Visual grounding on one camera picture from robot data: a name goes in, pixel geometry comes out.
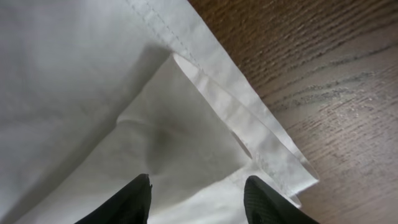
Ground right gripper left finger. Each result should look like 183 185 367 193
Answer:
75 174 152 224

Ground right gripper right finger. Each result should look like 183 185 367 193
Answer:
244 175 318 224

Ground white t-shirt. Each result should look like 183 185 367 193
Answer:
1 0 319 223

